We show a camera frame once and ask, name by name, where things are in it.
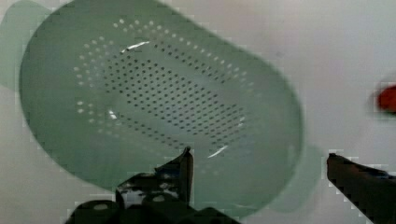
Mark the red toy strawberry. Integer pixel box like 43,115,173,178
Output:
376,85,396,114

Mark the green plastic strainer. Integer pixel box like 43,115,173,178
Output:
1,0,317,217

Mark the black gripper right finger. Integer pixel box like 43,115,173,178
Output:
326,153,396,224

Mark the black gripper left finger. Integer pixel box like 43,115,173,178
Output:
64,147,240,224

